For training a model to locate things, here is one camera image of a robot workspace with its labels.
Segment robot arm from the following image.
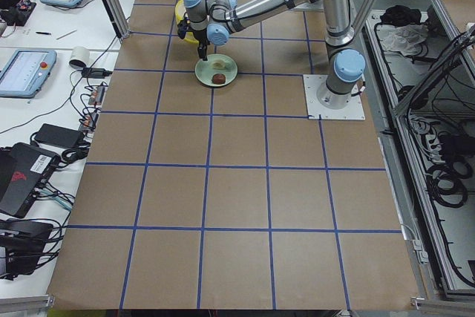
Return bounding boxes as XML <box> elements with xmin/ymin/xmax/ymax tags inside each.
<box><xmin>177</xmin><ymin>0</ymin><xmax>356</xmax><ymax>61</ymax></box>

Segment pale green plate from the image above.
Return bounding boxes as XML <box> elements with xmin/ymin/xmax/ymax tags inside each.
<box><xmin>194</xmin><ymin>53</ymin><xmax>238</xmax><ymax>88</ymax></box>

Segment white steamed bun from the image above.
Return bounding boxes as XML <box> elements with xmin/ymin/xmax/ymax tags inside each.
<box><xmin>212</xmin><ymin>59</ymin><xmax>227</xmax><ymax>70</ymax></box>

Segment yellow steamer top layer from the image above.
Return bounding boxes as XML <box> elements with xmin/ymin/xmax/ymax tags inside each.
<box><xmin>174</xmin><ymin>0</ymin><xmax>186</xmax><ymax>24</ymax></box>

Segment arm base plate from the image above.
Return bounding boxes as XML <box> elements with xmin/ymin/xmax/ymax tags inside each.
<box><xmin>294</xmin><ymin>0</ymin><xmax>324</xmax><ymax>12</ymax></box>
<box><xmin>303</xmin><ymin>74</ymin><xmax>365</xmax><ymax>121</ymax></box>

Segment brown chocolate bun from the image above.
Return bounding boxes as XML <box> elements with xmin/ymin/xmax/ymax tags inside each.
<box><xmin>212</xmin><ymin>73</ymin><xmax>226</xmax><ymax>85</ymax></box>

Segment black power adapter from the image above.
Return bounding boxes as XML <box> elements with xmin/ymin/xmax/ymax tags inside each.
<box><xmin>81</xmin><ymin>67</ymin><xmax>112</xmax><ymax>79</ymax></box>

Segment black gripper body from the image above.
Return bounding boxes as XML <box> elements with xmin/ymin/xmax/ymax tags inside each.
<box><xmin>195</xmin><ymin>29</ymin><xmax>209</xmax><ymax>48</ymax></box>

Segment lower blue teach pendant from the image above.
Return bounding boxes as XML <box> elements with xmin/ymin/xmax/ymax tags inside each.
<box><xmin>1</xmin><ymin>49</ymin><xmax>57</xmax><ymax>99</ymax></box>

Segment white tape roll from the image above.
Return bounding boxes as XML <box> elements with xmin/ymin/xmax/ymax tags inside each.
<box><xmin>68</xmin><ymin>46</ymin><xmax>90</xmax><ymax>70</ymax></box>

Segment black red mini computer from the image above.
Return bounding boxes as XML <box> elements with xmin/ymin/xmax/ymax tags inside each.
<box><xmin>1</xmin><ymin>143</ymin><xmax>60</xmax><ymax>218</ymax></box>

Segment black laptop charger brick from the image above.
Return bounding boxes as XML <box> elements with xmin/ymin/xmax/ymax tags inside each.
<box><xmin>34</xmin><ymin>123</ymin><xmax>85</xmax><ymax>148</ymax></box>

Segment yellow steamer lower layers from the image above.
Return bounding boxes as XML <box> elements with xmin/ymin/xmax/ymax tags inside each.
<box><xmin>177</xmin><ymin>19</ymin><xmax>198</xmax><ymax>44</ymax></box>

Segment wooden stick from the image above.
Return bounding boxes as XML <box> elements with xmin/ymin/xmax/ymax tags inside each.
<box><xmin>56</xmin><ymin>30</ymin><xmax>77</xmax><ymax>40</ymax></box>

